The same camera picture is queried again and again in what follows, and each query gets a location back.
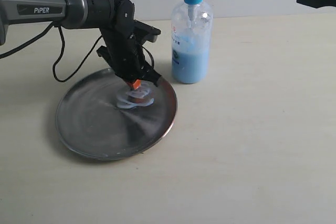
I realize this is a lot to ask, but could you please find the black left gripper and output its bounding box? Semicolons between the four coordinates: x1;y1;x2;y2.
97;28;161;90

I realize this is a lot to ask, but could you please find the pale blue soap blob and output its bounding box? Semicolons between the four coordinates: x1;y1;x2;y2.
116;82;154;109

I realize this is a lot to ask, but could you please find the blue pump soap bottle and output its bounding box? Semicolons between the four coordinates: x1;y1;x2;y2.
171;0;213;84

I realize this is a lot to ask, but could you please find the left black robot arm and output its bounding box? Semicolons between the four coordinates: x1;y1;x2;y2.
1;0;161;89

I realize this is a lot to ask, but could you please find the round steel plate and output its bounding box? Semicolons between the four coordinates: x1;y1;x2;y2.
55;69;177;161

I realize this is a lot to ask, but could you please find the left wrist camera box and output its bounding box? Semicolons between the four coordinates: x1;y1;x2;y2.
134;20;161;45

